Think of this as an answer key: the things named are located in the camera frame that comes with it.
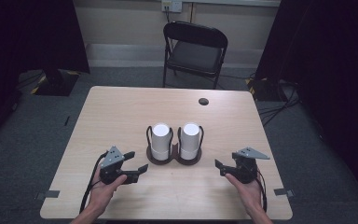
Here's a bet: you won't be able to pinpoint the black curtain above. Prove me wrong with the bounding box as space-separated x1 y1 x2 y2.
255 0 358 200
0 0 90 139

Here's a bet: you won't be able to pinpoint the person's right hand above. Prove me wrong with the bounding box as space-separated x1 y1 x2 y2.
224 173 265 216

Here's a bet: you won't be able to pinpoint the white wall socket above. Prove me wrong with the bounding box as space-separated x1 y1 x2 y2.
160 0 184 14

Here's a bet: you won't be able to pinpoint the hand-held gripper cable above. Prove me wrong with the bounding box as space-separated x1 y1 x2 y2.
79 151 110 215
255 169 269 213

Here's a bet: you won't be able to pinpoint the person's left hand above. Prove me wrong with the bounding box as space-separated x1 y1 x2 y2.
88 169 128 213

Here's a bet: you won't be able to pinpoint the black floor cables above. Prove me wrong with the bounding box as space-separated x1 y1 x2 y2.
256 81 302 127

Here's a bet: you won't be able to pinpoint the left hand-held gripper cable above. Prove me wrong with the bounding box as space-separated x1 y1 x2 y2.
79 151 110 215

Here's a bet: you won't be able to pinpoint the grey tape strip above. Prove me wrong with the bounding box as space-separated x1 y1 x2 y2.
273 188 295 198
34 189 61 201

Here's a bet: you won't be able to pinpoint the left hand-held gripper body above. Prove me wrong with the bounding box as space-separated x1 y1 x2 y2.
99 145 132 186

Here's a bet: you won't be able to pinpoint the right hand-held gripper cable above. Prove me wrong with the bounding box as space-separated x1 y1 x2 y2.
255 169 269 213

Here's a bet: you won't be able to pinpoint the black wire cup holder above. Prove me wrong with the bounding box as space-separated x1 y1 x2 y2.
145 124 205 166

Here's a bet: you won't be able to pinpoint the left white cup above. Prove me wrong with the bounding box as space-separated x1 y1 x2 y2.
150 122 172 161

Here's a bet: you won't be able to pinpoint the black stand base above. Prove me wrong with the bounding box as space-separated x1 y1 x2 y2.
245 77 290 103
30 68 81 97

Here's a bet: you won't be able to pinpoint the black folding chair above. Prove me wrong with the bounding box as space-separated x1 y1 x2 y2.
162 21 229 91

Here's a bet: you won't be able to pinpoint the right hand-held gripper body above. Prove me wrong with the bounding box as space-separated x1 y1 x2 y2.
233 147 270 185

